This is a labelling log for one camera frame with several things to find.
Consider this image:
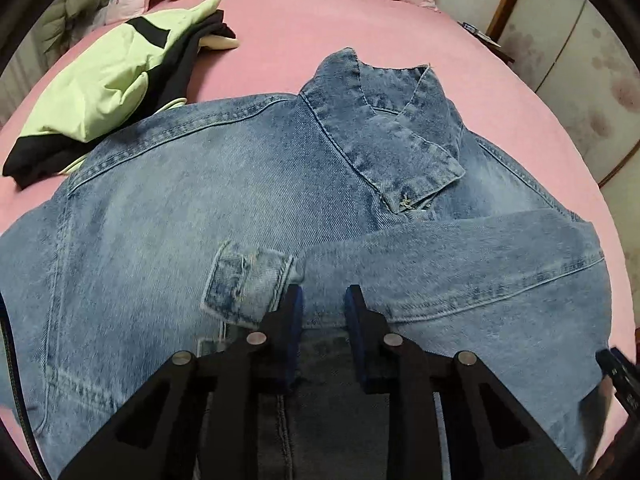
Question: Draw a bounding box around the blue denim jacket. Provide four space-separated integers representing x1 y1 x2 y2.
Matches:
1 49 612 479

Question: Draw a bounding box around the pink bed sheet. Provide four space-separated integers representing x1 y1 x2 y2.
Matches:
1 0 636 479

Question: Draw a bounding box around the green and black folded garment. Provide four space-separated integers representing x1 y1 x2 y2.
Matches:
2 0 239 188

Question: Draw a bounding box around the dark wooden nightstand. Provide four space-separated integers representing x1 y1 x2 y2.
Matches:
459 22 514 65

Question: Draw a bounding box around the floral sliding wardrobe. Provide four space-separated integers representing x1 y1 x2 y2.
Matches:
491 0 640 271

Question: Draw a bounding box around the olive puffer jacket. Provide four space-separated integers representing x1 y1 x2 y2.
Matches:
34 0 108 67

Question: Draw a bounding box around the black cable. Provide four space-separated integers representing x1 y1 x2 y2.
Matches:
0 291 51 480

